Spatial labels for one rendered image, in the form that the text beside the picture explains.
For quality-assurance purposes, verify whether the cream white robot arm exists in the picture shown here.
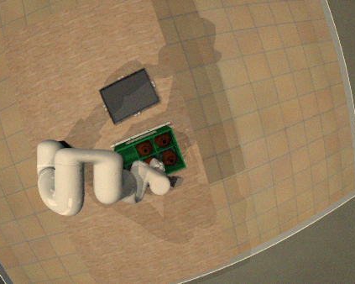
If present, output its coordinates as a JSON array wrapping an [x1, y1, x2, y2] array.
[[37, 140, 182, 216]]

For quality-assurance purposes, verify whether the dark green crate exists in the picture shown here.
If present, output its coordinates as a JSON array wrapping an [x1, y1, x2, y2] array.
[[114, 125, 186, 175]]

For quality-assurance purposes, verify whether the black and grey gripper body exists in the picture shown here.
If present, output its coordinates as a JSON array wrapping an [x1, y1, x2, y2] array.
[[149, 158, 164, 168]]

